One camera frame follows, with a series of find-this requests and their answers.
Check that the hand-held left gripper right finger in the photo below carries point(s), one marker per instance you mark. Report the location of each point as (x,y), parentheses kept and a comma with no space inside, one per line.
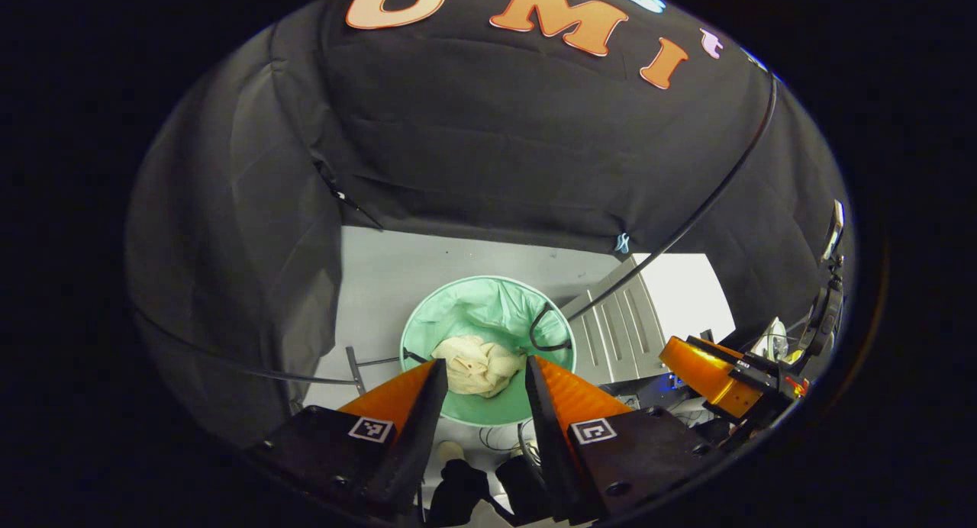
(549,444)

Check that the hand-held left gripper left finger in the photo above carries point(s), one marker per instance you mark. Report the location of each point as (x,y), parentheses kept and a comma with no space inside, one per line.
(416,436)

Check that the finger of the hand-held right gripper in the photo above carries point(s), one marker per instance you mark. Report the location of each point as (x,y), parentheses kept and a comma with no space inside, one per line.
(702,371)

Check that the cream button shirt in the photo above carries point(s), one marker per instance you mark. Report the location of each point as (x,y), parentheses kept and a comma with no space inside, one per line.
(477,364)

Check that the green laundry hamper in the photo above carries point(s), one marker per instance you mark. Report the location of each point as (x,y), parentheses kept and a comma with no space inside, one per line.
(473,307)

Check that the person's right shoe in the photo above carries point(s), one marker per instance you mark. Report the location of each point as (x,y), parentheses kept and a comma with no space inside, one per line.
(523,490)

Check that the person's shoe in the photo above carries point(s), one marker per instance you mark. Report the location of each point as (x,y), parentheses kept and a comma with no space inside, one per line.
(523,490)
(458,494)

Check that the dark electronic device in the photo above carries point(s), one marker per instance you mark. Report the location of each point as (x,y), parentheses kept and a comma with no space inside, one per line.
(649,391)

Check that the person's left shoe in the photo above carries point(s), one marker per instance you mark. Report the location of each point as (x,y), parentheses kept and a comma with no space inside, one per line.
(458,494)

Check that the white cabinet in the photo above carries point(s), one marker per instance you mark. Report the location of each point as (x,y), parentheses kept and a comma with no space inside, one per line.
(618,330)

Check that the black backdrop cloth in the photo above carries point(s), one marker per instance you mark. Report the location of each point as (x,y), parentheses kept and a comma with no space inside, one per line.
(496,131)

